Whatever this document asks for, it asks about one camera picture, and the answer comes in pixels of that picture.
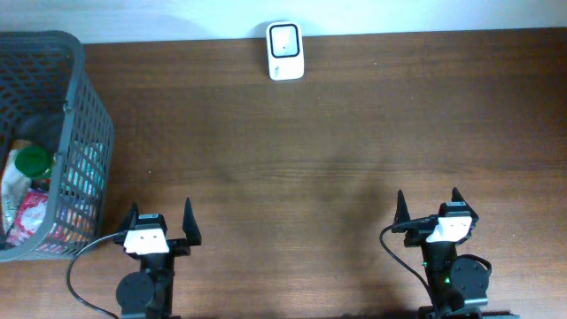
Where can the grey plastic mesh basket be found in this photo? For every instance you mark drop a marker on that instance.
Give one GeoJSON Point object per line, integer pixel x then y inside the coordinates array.
{"type": "Point", "coordinates": [48, 99]}

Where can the orange Kleenex tissue pack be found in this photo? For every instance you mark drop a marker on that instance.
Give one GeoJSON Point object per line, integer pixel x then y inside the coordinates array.
{"type": "Point", "coordinates": [71, 228]}

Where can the red purple pad packet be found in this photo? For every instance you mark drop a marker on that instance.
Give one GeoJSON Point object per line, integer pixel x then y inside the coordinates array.
{"type": "Point", "coordinates": [29, 217]}

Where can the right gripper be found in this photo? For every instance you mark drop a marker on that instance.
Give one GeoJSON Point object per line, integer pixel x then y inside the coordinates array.
{"type": "Point", "coordinates": [414, 237]}

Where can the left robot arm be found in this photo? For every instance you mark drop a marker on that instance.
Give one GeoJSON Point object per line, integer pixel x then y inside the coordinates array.
{"type": "Point", "coordinates": [148, 292]}

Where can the teal Kleenex tissue pack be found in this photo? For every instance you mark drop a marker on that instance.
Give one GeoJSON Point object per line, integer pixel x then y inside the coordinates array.
{"type": "Point", "coordinates": [86, 170]}

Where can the green lid seasoning jar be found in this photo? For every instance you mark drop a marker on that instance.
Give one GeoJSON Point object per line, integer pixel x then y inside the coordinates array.
{"type": "Point", "coordinates": [35, 162]}

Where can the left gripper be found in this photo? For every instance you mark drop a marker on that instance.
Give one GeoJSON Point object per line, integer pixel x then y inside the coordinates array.
{"type": "Point", "coordinates": [190, 228]}

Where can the white cream tube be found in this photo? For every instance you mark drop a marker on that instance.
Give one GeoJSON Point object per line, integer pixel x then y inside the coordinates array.
{"type": "Point", "coordinates": [14, 185]}

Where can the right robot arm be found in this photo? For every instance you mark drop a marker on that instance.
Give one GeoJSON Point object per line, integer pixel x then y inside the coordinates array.
{"type": "Point", "coordinates": [456, 284]}

